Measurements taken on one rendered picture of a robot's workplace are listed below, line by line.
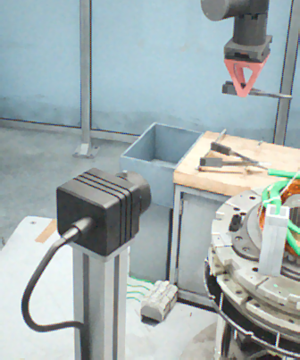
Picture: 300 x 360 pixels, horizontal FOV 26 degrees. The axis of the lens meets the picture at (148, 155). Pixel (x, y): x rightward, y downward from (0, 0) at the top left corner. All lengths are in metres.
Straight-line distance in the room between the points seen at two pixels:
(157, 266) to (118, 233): 0.89
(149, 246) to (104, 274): 0.85
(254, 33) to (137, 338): 0.58
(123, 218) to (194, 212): 0.77
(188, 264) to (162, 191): 0.16
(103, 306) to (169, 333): 0.78
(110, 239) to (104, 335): 0.09
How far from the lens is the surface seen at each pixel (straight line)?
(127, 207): 0.43
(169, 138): 1.34
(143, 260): 1.33
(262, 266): 0.87
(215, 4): 1.08
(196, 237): 1.22
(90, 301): 0.48
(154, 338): 1.24
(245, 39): 1.15
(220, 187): 1.14
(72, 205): 0.43
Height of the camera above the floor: 1.61
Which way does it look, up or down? 27 degrees down
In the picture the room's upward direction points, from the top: 2 degrees clockwise
